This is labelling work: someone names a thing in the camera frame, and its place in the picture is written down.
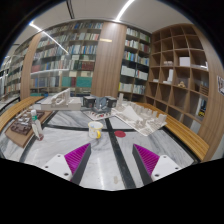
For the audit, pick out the red round coaster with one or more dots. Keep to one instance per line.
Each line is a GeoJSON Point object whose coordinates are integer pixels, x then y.
{"type": "Point", "coordinates": [120, 134]}

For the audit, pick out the brown architectural model board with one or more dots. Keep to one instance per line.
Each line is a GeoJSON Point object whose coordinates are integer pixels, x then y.
{"type": "Point", "coordinates": [20, 131]}

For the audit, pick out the curved wooden bench left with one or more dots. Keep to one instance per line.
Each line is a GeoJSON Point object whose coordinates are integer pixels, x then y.
{"type": "Point", "coordinates": [16, 109]}

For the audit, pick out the curved wooden bench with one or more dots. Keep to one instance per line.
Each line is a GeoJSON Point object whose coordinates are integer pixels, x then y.
{"type": "Point", "coordinates": [194, 142]}
{"type": "Point", "coordinates": [16, 109]}

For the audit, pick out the wooden cubby shelf unit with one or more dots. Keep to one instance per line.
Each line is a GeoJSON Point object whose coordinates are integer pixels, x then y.
{"type": "Point", "coordinates": [178, 82]}

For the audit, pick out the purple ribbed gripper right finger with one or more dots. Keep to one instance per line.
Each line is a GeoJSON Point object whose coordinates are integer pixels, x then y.
{"type": "Point", "coordinates": [151, 166]}

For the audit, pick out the white architectural model left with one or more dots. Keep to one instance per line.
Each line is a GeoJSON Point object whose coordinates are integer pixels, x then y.
{"type": "Point", "coordinates": [62, 101]}

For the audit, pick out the white enamel mug yellow handle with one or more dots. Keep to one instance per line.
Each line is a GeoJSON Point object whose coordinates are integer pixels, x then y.
{"type": "Point", "coordinates": [95, 129]}

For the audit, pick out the dark building model centre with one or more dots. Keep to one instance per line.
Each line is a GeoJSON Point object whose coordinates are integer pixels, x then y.
{"type": "Point", "coordinates": [99, 105]}

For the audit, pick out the wooden column panel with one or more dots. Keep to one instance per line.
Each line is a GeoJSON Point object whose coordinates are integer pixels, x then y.
{"type": "Point", "coordinates": [109, 57]}

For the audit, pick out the white architectural model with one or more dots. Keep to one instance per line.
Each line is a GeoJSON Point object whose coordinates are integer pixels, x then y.
{"type": "Point", "coordinates": [143, 120]}
{"type": "Point", "coordinates": [62, 101]}

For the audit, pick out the white architectural model right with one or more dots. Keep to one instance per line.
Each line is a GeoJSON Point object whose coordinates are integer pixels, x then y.
{"type": "Point", "coordinates": [143, 120]}

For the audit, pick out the tall bookshelf with books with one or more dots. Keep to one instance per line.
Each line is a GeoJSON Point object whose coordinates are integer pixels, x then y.
{"type": "Point", "coordinates": [65, 58]}

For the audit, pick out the right bookshelf with books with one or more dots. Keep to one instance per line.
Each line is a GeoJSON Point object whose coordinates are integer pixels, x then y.
{"type": "Point", "coordinates": [135, 64]}

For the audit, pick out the curved wooden bench right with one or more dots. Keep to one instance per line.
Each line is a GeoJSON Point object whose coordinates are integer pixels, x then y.
{"type": "Point", "coordinates": [194, 142]}

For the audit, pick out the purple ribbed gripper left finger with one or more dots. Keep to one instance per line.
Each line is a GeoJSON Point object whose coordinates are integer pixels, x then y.
{"type": "Point", "coordinates": [70, 166]}

